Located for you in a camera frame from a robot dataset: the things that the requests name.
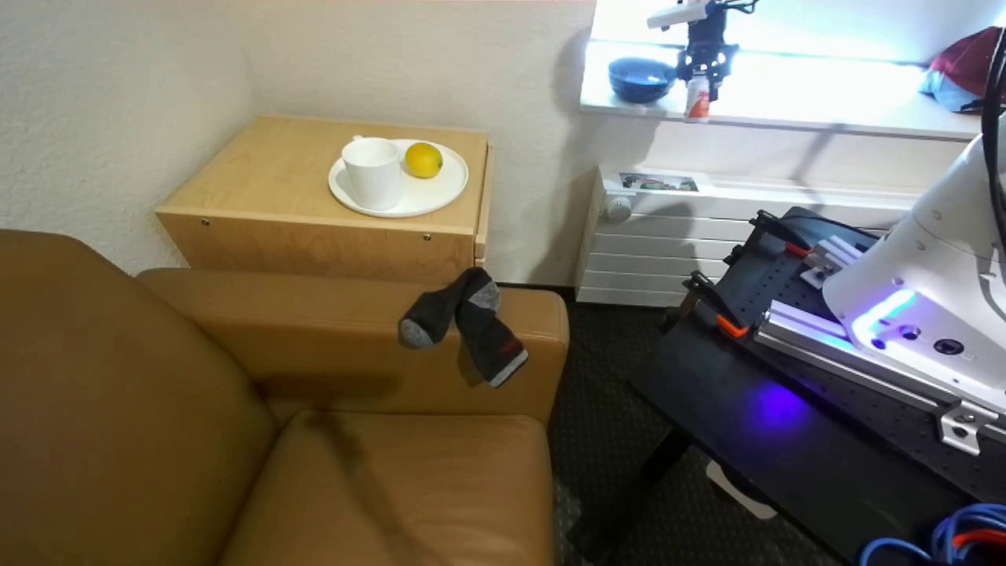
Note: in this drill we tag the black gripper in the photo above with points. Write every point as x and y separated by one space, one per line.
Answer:
710 34

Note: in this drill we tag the small bottle with red label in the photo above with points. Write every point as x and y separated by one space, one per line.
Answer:
701 100

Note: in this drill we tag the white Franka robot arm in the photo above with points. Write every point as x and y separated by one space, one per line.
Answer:
932 264

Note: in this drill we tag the white windowsill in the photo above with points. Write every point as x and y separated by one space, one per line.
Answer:
820 100

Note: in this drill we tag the light wooden drawer cabinet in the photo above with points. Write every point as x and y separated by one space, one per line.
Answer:
271 199

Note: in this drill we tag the dark blue bowl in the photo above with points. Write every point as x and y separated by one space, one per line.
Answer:
641 81

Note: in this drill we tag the white radiator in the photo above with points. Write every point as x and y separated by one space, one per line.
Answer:
672 239

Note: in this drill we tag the maroon cloth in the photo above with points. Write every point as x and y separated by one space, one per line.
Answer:
970 69

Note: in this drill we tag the yellow lemon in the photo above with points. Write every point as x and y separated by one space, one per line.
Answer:
422 162

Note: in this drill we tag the white round plate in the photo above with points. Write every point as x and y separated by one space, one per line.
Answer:
428 193

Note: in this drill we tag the white cup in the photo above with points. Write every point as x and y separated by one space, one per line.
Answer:
371 173

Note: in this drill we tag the black robot table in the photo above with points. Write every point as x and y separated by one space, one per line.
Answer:
797 419

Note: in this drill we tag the white paper scrap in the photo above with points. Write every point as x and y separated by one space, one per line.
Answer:
740 492

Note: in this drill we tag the brown leather armchair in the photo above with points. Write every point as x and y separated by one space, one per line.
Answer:
209 419

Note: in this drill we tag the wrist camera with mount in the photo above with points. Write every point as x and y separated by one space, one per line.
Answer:
680 11

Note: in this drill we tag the aluminium mounting rail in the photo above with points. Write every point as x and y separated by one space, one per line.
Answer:
869 367

